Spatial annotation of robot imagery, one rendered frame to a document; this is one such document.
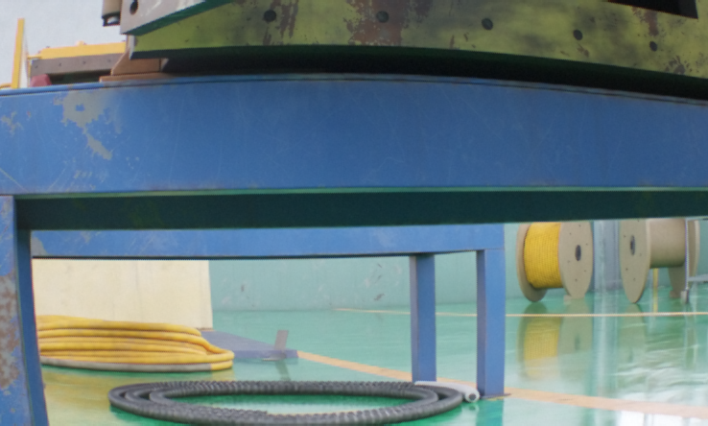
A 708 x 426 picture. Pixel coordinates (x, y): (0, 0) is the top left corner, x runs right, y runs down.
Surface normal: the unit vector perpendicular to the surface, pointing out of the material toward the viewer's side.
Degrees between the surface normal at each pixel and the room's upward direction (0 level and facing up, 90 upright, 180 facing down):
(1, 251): 90
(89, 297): 90
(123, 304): 90
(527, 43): 90
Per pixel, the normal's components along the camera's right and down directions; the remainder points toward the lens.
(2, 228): 0.29, -0.07
